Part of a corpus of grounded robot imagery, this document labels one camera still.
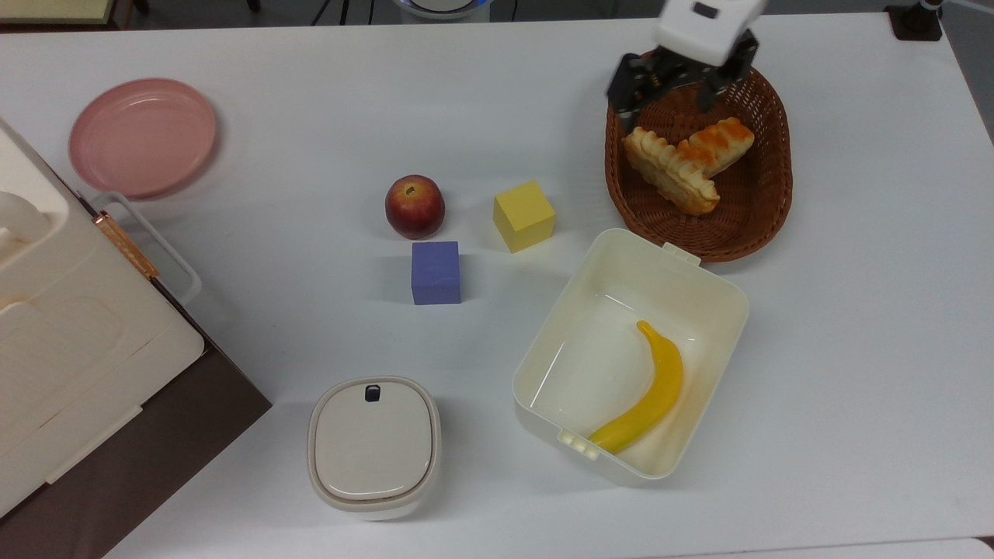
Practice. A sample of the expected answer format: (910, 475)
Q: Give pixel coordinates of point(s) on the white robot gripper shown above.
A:
(703, 31)

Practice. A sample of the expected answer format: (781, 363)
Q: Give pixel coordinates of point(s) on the long striped bread loaf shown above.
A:
(674, 172)

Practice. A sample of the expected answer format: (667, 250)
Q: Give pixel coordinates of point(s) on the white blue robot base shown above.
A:
(443, 6)

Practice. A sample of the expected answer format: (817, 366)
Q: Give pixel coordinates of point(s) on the small striped bread roll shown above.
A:
(722, 144)

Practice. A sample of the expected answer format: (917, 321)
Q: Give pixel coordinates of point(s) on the brown wicker basket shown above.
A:
(745, 210)

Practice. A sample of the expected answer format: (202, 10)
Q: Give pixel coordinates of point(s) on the yellow cube block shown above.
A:
(523, 217)

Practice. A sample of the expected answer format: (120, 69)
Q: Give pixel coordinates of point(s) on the white open plastic container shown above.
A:
(613, 365)

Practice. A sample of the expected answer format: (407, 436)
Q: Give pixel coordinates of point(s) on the red apple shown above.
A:
(415, 206)

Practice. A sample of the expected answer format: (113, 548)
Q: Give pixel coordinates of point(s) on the purple cube block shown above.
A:
(436, 272)

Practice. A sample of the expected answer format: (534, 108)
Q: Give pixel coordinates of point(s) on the yellow banana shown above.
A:
(656, 392)

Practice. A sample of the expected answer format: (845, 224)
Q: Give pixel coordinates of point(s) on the white lidded container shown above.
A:
(373, 446)

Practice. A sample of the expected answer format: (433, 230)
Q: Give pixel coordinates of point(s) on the pink plate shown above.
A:
(142, 137)

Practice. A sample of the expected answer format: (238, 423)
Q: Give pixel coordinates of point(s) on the yellow board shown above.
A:
(50, 9)

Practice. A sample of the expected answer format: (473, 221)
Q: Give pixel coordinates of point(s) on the white toy oven appliance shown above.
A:
(70, 334)

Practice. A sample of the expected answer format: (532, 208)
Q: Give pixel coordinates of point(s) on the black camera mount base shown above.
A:
(915, 22)

